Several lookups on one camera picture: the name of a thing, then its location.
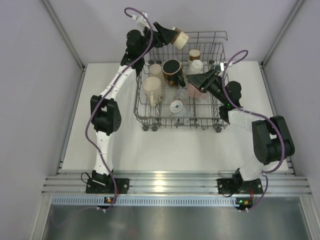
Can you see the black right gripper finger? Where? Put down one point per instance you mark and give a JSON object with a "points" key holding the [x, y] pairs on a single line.
{"points": [[161, 29], [167, 36]]}

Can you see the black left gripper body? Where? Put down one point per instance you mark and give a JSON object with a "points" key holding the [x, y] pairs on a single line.
{"points": [[212, 86]]}

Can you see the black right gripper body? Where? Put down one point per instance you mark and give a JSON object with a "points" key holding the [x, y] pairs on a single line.
{"points": [[157, 41]]}

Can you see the cream mug with handle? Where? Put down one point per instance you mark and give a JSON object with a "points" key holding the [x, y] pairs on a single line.
{"points": [[196, 67]]}

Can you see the pink mug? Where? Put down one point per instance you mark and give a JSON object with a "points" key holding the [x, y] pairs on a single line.
{"points": [[194, 93]]}

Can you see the clear glass tumbler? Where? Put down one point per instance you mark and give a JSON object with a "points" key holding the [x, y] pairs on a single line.
{"points": [[182, 95]]}

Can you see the black skull mug red inside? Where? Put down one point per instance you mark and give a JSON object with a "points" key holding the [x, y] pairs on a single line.
{"points": [[173, 72]]}

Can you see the beige plain cup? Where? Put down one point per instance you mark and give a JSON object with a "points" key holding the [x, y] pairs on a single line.
{"points": [[155, 70]]}

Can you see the light blue mug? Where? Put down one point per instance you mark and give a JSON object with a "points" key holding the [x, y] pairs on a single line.
{"points": [[179, 110]]}

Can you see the cream mug green inside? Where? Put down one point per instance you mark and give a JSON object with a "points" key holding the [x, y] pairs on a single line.
{"points": [[152, 87]]}

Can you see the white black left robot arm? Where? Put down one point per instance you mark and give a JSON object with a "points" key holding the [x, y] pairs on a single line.
{"points": [[272, 141]]}

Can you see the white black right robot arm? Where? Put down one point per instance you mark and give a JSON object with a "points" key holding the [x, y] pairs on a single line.
{"points": [[105, 114]]}

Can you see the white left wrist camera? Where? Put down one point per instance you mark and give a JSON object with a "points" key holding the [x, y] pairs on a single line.
{"points": [[220, 68]]}

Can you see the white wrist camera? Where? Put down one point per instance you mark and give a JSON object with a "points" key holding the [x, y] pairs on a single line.
{"points": [[140, 20], [220, 68]]}

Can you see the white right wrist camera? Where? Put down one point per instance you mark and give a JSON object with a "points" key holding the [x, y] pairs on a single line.
{"points": [[140, 20]]}

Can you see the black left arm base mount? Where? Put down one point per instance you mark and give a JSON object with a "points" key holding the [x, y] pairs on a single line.
{"points": [[231, 186]]}

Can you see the aluminium corner frame post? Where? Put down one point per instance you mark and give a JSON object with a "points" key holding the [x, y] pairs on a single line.
{"points": [[63, 33]]}

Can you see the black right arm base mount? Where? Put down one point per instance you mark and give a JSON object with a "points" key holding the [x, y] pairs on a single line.
{"points": [[104, 184]]}

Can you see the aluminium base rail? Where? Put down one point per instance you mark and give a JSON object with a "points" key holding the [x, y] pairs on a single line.
{"points": [[177, 183]]}

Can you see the perforated blue-grey cable tray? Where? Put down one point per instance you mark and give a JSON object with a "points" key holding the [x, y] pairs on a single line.
{"points": [[142, 201]]}

